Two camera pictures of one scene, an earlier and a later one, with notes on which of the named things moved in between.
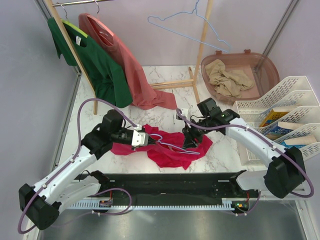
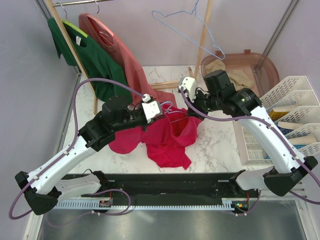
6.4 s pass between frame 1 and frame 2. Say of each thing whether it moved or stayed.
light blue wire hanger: moved
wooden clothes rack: stayed
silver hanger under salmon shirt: stayed
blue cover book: stayed
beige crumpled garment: stayed
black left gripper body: moved
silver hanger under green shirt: stayed
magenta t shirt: moved
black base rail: stayed
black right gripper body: moved
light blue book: stayed
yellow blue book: stayed
